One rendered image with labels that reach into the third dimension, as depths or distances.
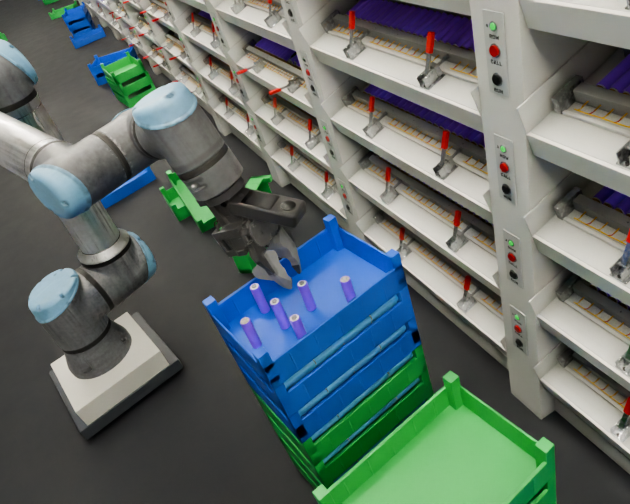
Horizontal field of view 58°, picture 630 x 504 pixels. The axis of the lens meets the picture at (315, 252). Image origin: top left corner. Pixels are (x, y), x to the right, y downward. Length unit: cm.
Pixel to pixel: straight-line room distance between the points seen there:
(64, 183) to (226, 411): 89
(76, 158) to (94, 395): 91
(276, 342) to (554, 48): 63
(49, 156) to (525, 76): 70
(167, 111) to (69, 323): 92
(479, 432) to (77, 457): 114
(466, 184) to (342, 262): 28
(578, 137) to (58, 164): 74
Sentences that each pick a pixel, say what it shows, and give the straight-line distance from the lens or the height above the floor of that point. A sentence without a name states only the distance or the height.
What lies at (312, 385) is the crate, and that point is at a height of 43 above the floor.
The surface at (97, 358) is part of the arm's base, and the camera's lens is 172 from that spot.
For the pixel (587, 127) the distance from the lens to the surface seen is 88.
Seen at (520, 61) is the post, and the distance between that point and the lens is 85.
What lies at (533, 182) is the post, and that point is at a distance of 96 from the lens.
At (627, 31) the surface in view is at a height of 91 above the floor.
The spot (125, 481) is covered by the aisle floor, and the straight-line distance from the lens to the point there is 164.
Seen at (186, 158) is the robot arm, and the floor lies 83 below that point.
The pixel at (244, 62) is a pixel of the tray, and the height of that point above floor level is 54.
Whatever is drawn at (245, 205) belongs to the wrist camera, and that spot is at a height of 74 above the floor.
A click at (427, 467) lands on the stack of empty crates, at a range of 100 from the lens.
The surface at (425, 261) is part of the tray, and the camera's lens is 155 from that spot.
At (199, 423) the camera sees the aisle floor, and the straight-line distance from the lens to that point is 163.
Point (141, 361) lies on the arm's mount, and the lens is 170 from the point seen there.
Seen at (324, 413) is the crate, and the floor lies 35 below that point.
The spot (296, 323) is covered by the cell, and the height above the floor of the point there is 54.
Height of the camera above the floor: 119
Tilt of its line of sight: 37 degrees down
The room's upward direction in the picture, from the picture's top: 20 degrees counter-clockwise
